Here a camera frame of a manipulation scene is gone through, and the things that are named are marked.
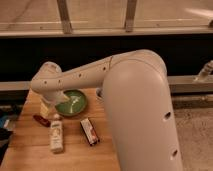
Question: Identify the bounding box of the green ceramic bowl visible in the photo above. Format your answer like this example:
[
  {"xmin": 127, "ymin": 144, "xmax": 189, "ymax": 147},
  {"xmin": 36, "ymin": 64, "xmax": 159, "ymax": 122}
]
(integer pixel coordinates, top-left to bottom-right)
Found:
[{"xmin": 55, "ymin": 90, "xmax": 88, "ymax": 117}]

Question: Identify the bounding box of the right metal window post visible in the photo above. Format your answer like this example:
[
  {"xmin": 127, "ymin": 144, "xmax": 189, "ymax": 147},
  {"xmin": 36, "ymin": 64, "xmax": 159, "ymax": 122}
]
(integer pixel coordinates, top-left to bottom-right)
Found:
[{"xmin": 124, "ymin": 0, "xmax": 137, "ymax": 32}]

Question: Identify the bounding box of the left metal window post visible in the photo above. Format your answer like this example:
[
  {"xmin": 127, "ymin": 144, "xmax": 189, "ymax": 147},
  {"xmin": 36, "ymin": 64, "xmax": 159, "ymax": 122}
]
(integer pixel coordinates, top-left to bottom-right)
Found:
[{"xmin": 57, "ymin": 0, "xmax": 72, "ymax": 34}]

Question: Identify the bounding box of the metal window post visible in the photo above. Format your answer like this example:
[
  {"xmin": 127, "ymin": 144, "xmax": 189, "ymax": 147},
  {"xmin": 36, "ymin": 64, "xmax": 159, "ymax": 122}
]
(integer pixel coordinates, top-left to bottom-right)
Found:
[
  {"xmin": 57, "ymin": 0, "xmax": 72, "ymax": 34},
  {"xmin": 124, "ymin": 0, "xmax": 137, "ymax": 32}
]

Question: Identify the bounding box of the white drink bottle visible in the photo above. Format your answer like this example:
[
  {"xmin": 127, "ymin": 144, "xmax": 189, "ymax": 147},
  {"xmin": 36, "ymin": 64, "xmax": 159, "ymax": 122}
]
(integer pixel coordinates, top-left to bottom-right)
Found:
[{"xmin": 50, "ymin": 114, "xmax": 64, "ymax": 153}]

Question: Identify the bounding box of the dark clutter at left edge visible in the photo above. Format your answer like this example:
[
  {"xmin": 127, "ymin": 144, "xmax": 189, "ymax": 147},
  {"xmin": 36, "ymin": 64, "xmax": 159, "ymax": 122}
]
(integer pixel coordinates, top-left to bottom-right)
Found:
[{"xmin": 0, "ymin": 105, "xmax": 20, "ymax": 164}]

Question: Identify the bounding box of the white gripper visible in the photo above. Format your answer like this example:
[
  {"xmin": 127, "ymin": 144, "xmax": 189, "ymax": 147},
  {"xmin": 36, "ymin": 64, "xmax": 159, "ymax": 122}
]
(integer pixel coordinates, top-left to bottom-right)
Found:
[{"xmin": 40, "ymin": 91, "xmax": 70, "ymax": 117}]

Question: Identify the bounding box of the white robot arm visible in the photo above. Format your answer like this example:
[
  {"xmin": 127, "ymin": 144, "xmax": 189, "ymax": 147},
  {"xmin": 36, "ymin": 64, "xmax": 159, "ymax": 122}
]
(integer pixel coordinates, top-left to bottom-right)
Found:
[{"xmin": 30, "ymin": 49, "xmax": 183, "ymax": 171}]

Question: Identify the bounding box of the white cup with blue wrapper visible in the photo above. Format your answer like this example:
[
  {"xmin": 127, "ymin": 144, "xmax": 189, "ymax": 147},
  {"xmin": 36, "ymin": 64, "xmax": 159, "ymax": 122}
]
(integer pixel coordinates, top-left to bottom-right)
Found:
[{"xmin": 96, "ymin": 88, "xmax": 102, "ymax": 99}]

